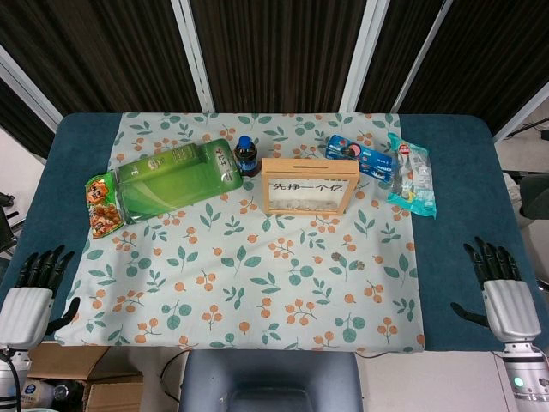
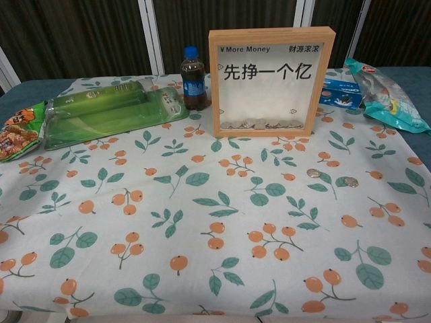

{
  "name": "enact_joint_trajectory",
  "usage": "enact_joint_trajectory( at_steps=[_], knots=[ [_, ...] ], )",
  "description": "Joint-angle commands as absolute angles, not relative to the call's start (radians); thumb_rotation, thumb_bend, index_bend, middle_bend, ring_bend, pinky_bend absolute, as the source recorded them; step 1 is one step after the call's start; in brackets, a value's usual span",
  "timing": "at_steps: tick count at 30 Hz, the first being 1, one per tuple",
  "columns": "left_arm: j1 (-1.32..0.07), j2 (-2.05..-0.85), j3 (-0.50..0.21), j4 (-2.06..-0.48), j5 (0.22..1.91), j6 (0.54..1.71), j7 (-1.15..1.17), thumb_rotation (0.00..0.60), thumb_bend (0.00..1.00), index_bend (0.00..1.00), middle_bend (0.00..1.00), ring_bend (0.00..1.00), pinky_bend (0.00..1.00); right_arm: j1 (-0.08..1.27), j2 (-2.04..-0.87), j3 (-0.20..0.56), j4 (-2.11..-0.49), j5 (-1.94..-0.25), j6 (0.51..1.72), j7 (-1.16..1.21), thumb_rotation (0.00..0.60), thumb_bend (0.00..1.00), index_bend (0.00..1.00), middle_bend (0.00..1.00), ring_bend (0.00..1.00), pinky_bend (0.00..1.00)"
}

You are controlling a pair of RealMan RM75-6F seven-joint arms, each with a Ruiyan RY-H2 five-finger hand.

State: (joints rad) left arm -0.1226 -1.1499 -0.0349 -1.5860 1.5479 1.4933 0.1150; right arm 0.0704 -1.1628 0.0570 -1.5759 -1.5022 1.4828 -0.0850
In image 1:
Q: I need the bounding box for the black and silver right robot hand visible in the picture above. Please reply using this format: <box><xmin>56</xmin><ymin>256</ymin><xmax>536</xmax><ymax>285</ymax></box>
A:
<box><xmin>449</xmin><ymin>235</ymin><xmax>542</xmax><ymax>342</ymax></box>

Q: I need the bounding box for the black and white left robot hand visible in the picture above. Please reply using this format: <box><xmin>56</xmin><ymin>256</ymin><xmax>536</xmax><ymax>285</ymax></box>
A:
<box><xmin>0</xmin><ymin>245</ymin><xmax>81</xmax><ymax>348</ymax></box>

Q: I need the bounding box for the open brown cardboard box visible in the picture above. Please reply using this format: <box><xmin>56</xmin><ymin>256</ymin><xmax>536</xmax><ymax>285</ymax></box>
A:
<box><xmin>26</xmin><ymin>344</ymin><xmax>111</xmax><ymax>383</ymax></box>

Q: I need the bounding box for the black equipment stand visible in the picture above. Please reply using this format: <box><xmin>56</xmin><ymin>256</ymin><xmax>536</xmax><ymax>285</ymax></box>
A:
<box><xmin>0</xmin><ymin>191</ymin><xmax>21</xmax><ymax>254</ymax></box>

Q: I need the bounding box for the teal blue table cover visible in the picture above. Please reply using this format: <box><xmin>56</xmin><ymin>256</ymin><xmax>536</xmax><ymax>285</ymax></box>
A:
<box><xmin>0</xmin><ymin>112</ymin><xmax>545</xmax><ymax>355</ymax></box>

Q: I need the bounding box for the green orange snack bag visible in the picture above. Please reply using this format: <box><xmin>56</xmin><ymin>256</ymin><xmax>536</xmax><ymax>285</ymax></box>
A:
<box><xmin>85</xmin><ymin>171</ymin><xmax>126</xmax><ymax>240</ymax></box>

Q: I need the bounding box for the teal clear snack bag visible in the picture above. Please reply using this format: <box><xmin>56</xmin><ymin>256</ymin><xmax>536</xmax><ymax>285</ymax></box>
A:
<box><xmin>385</xmin><ymin>131</ymin><xmax>438</xmax><ymax>220</ymax></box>

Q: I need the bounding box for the green plastic tea package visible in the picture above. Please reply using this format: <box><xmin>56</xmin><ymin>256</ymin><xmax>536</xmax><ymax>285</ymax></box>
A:
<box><xmin>112</xmin><ymin>137</ymin><xmax>244</xmax><ymax>225</ymax></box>

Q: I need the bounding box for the dark pleated partition screen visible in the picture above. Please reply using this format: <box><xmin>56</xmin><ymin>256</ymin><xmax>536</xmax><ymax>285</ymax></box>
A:
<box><xmin>0</xmin><ymin>45</ymin><xmax>65</xmax><ymax>160</ymax></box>
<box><xmin>188</xmin><ymin>0</ymin><xmax>378</xmax><ymax>115</ymax></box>
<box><xmin>342</xmin><ymin>0</ymin><xmax>455</xmax><ymax>115</ymax></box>
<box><xmin>0</xmin><ymin>0</ymin><xmax>215</xmax><ymax>125</ymax></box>
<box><xmin>402</xmin><ymin>0</ymin><xmax>549</xmax><ymax>142</ymax></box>

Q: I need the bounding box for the floral leaf and berry tablecloth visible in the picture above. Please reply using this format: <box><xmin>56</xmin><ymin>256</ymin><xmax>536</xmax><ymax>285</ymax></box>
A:
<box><xmin>57</xmin><ymin>111</ymin><xmax>426</xmax><ymax>355</ymax></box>

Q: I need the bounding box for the blue Oreo cookie box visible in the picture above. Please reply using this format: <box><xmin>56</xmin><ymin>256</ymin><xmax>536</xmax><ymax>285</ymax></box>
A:
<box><xmin>323</xmin><ymin>134</ymin><xmax>398</xmax><ymax>180</ymax></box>

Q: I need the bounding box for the small cola bottle blue cap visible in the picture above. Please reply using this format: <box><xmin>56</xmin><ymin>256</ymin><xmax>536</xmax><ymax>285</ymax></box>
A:
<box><xmin>233</xmin><ymin>135</ymin><xmax>261</xmax><ymax>178</ymax></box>

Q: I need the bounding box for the wooden frame money box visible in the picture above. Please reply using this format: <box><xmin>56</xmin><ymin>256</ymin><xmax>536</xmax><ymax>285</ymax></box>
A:
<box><xmin>260</xmin><ymin>157</ymin><xmax>360</xmax><ymax>215</ymax></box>

